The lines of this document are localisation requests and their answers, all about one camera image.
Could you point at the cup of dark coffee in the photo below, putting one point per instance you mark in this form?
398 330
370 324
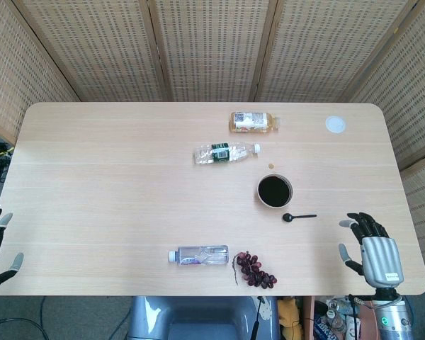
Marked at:
274 191

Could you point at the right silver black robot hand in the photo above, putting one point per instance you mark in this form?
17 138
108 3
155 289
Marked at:
380 258

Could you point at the brown wooden storage box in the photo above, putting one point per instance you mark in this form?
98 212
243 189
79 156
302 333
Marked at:
307 318

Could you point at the grey robot torso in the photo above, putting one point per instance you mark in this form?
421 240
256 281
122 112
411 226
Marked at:
198 318

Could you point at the dark red grape bunch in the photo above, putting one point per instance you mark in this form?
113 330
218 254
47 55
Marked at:
255 271

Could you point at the clear Ganten water bottle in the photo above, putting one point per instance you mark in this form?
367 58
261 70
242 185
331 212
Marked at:
198 255

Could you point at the white perforated bracket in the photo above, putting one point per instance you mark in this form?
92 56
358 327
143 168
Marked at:
267 311

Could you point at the blue printed packet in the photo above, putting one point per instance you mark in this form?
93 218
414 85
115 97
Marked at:
320 327

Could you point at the clear bottle with green label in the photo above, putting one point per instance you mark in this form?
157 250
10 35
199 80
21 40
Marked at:
219 153

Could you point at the white cosmetic tube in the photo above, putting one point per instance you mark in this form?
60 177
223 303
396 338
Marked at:
352 326

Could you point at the white round table cap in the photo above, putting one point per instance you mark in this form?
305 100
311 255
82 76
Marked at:
336 124

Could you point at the yellow soft object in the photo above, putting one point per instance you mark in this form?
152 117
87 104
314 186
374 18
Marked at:
290 318

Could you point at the black plastic spoon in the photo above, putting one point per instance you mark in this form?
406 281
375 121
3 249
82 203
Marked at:
287 218

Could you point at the woven bamboo folding screen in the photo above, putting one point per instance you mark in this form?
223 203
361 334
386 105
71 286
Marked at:
212 53

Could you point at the orange juice bottle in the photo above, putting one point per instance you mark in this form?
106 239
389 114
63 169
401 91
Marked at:
251 122

